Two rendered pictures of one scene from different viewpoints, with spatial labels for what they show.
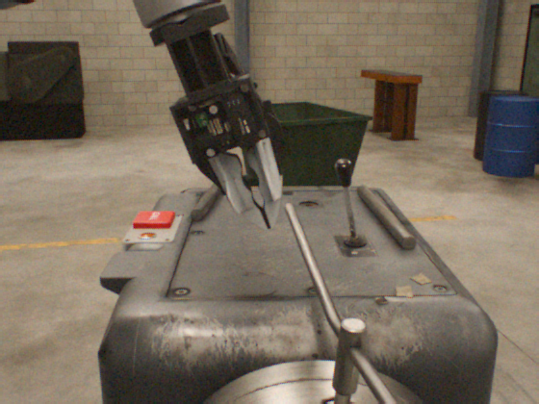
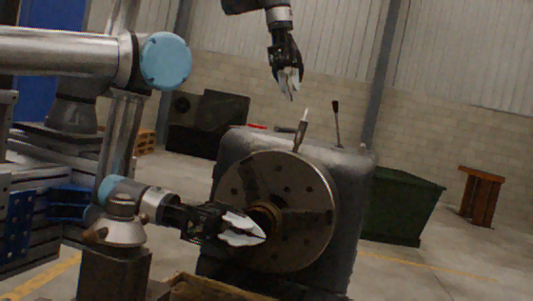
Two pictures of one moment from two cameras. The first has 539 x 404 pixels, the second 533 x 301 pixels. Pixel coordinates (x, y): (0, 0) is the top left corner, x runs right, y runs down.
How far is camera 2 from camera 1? 0.85 m
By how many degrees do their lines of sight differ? 19
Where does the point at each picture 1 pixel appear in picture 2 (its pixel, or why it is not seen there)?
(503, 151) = not seen: outside the picture
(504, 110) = not seen: outside the picture
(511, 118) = not seen: outside the picture
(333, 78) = (436, 167)
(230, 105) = (285, 50)
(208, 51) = (283, 34)
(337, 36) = (445, 135)
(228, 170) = (282, 76)
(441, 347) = (347, 165)
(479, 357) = (361, 172)
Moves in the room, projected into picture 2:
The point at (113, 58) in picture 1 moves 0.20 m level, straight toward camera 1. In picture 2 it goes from (271, 114) to (271, 114)
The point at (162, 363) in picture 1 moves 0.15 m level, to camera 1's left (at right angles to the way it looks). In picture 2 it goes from (242, 145) to (195, 134)
